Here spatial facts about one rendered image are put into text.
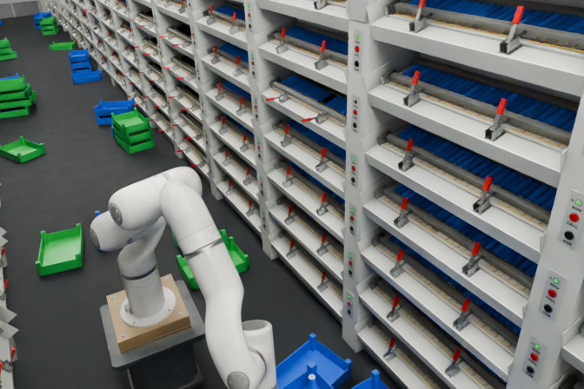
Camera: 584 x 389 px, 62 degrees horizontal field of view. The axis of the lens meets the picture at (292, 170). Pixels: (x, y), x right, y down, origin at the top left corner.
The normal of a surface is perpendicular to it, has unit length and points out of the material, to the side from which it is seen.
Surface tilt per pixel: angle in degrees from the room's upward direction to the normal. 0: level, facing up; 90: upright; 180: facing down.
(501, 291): 18
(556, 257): 90
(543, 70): 108
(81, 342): 0
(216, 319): 33
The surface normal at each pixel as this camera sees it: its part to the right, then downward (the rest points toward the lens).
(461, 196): -0.30, -0.76
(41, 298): -0.04, -0.88
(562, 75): -0.81, 0.52
